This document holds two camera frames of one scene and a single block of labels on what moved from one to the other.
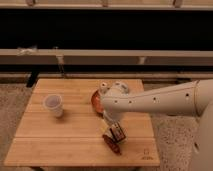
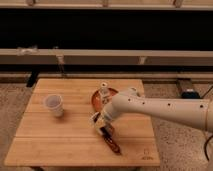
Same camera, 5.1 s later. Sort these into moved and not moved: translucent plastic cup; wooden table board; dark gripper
Moved: dark gripper
Not moved: wooden table board; translucent plastic cup
